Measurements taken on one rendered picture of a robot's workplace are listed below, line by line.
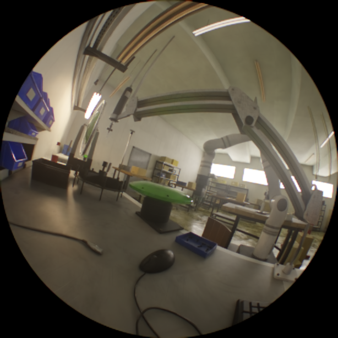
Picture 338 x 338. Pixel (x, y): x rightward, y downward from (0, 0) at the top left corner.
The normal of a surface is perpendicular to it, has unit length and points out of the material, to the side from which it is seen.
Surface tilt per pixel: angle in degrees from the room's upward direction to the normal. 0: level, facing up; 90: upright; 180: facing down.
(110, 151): 90
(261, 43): 180
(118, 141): 90
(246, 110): 90
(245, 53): 180
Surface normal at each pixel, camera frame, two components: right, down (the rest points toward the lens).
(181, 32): -0.27, 0.96
